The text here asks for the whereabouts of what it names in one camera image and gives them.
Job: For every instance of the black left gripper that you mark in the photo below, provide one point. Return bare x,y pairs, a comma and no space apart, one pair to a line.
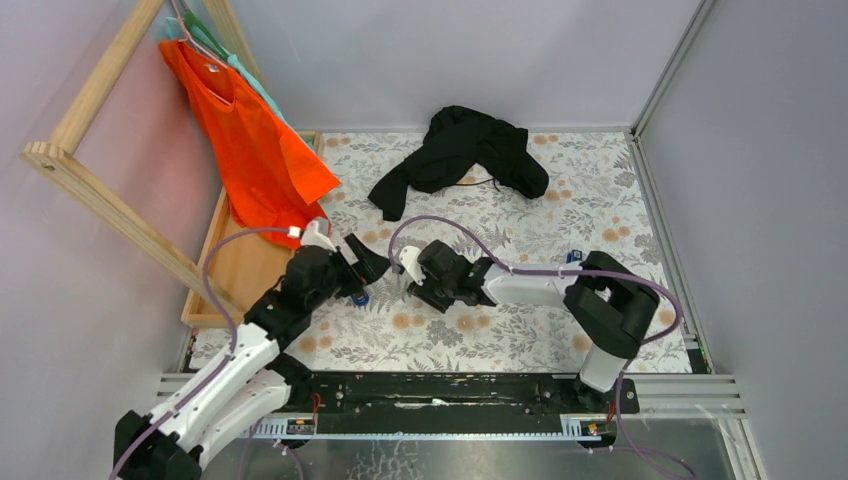
369,266

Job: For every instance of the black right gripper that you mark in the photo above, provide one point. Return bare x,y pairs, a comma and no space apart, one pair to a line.
424,293

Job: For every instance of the blue stapler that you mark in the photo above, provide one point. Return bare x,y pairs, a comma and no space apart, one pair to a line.
575,256
360,298

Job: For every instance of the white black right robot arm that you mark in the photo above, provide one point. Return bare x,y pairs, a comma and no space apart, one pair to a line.
610,304

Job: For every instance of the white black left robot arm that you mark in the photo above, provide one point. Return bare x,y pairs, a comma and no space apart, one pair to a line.
179,437

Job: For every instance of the wooden tray base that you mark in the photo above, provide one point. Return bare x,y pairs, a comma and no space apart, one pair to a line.
244,268

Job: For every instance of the orange t-shirt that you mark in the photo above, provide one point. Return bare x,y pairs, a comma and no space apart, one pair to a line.
273,178

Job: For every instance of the black crumpled garment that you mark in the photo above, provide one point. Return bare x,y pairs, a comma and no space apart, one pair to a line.
459,138

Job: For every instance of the floral tablecloth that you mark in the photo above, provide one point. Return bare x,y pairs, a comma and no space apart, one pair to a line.
593,203

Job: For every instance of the pink clothes hanger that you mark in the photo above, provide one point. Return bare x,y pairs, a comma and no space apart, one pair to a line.
180,8

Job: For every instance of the teal hanging garment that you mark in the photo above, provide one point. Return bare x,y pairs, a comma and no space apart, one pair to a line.
202,35

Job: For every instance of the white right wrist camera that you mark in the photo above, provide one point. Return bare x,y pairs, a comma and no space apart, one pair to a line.
408,260

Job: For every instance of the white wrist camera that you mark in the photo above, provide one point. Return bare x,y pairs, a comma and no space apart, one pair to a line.
316,233
408,260

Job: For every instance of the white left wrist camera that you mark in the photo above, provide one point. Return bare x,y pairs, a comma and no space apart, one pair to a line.
316,233

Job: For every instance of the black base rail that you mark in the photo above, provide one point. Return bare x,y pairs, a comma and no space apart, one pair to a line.
418,404

